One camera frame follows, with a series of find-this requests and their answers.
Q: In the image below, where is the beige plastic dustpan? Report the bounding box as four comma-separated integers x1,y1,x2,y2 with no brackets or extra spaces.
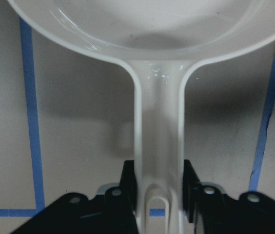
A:
10,0,275,234

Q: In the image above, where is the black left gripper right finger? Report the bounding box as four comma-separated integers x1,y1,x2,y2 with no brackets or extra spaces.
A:
182,159,200,223

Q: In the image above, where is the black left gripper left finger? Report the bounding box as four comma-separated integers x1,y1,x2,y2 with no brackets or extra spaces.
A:
119,160,138,211

